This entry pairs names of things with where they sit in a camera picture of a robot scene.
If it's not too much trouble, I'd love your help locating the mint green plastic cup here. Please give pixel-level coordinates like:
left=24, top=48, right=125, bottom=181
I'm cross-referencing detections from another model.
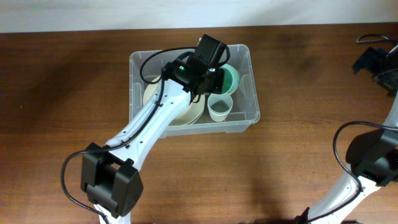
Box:
left=207, top=93, right=233, bottom=115

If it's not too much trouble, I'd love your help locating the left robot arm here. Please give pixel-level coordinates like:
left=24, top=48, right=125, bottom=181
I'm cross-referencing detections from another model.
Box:
left=81, top=34, right=230, bottom=223

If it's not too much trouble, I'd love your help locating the grey plastic cup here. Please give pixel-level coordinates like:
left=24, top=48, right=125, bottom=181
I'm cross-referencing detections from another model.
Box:
left=208, top=105, right=231, bottom=122

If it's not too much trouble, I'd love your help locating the mint green plastic bowl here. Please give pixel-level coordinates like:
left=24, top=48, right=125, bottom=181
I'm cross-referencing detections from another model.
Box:
left=221, top=64, right=239, bottom=95

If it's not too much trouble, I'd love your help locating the beige plate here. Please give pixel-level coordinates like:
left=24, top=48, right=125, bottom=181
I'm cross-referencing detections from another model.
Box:
left=142, top=84, right=205, bottom=126

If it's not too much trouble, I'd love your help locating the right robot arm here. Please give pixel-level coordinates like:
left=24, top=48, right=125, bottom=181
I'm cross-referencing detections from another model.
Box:
left=294, top=47, right=397, bottom=223

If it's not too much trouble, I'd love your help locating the clear plastic storage container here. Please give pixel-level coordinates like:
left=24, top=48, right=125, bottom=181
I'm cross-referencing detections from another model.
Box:
left=129, top=44, right=261, bottom=138

